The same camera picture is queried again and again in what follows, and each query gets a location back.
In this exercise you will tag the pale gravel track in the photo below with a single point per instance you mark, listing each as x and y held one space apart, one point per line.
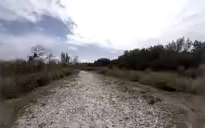
90 106

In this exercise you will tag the bare tree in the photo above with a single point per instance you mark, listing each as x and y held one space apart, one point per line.
38 53

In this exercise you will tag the dark wood of trees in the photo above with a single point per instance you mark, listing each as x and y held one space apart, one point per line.
170 55

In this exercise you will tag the dry grass verge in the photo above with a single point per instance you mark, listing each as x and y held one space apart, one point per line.
170 81
16 80

